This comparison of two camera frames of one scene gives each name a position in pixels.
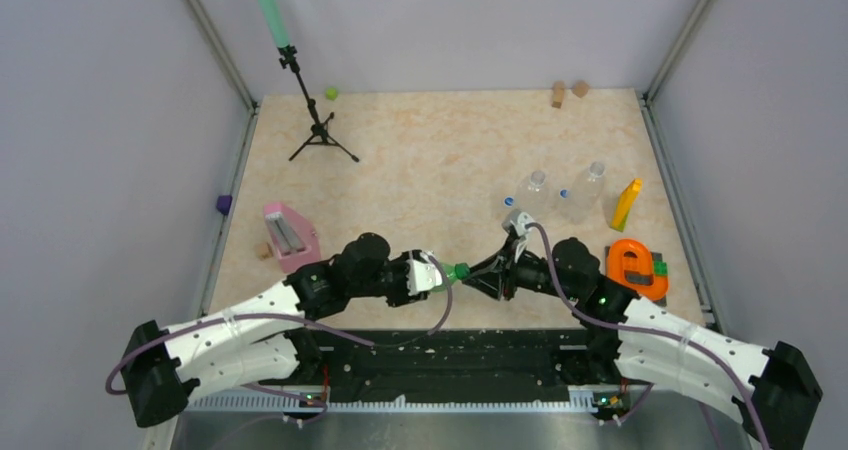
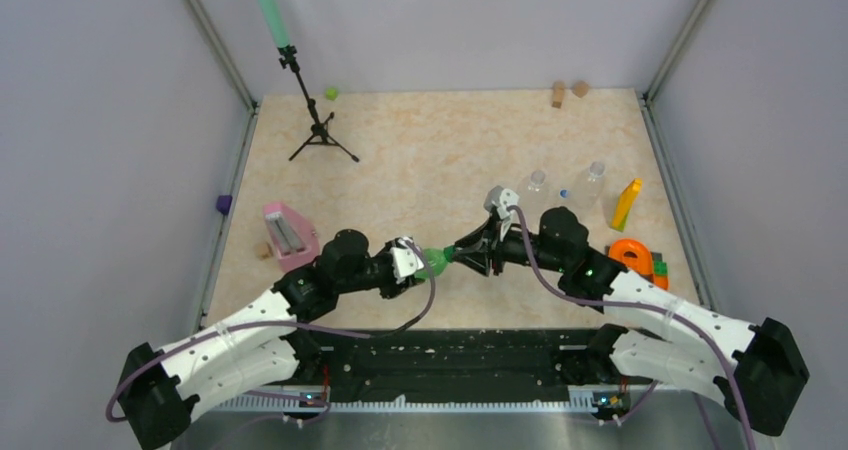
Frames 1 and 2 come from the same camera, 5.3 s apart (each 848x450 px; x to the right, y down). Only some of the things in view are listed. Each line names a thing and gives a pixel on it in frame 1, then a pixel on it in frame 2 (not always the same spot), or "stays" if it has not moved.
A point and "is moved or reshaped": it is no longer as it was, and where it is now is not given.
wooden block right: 580,89 stays
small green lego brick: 660,268 stays
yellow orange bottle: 624,205 stays
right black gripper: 493,283 -> 481,260
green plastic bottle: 453,272 is moved or reshaped
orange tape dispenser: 630,261 stays
